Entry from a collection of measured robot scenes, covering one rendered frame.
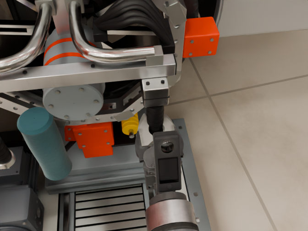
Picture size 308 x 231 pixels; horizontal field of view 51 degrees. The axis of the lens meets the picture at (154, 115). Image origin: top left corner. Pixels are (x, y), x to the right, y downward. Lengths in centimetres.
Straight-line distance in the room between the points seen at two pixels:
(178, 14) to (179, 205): 42
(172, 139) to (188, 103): 126
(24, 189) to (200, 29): 75
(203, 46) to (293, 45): 154
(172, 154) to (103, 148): 57
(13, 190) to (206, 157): 90
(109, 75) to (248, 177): 114
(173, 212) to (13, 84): 36
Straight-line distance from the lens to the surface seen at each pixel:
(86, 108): 74
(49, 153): 92
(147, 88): 60
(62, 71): 61
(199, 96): 186
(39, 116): 87
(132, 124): 106
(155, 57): 58
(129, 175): 140
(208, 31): 84
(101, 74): 60
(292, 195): 165
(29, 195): 116
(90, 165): 136
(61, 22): 77
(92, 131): 104
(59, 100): 72
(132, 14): 61
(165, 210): 58
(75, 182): 140
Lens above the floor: 139
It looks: 52 degrees down
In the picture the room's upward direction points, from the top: straight up
